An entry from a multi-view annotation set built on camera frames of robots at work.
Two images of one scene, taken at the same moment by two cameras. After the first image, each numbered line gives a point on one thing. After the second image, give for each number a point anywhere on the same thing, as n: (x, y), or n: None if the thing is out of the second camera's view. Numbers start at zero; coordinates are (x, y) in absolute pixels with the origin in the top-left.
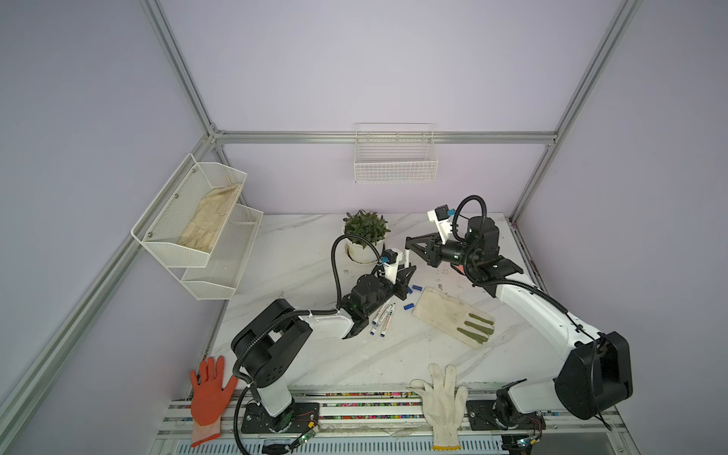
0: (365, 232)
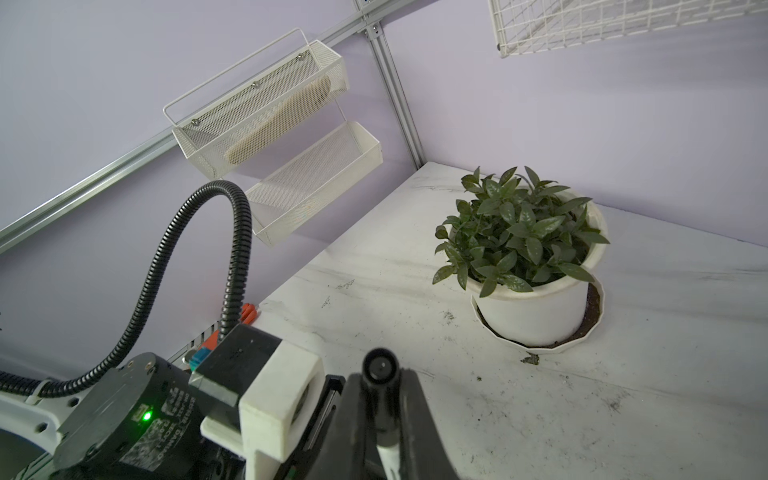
0: (528, 257)
